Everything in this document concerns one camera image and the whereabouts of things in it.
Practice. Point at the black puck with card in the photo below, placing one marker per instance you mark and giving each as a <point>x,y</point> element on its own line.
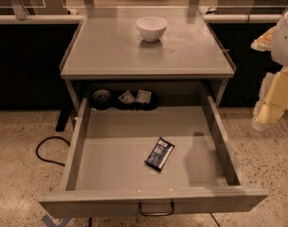
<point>146,100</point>
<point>124,100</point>

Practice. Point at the left dark cabinet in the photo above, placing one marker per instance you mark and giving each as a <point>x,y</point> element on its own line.
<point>30,56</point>

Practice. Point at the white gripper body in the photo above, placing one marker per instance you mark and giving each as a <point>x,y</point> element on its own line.
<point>285,44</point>

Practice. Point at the right black puck with card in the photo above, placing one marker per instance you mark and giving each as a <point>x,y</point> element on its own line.
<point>146,100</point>

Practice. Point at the left black puck with card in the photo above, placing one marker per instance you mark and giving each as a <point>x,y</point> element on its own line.
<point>124,100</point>

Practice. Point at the blue floor tape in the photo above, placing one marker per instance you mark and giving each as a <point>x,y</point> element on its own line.
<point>50,222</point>

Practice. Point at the white ceramic bowl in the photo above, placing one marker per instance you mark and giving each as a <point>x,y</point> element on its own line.
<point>151,28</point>

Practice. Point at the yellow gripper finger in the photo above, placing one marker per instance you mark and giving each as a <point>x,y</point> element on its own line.
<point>273,100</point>
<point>264,42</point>

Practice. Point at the round black white device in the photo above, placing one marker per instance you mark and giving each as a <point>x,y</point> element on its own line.
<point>101,99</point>

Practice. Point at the grey open drawer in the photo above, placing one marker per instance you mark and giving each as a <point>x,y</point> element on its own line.
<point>170,161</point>

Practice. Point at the grey counter cabinet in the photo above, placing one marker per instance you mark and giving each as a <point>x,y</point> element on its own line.
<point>108,46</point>

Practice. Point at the black drawer handle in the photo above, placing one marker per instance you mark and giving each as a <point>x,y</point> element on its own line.
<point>157,209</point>

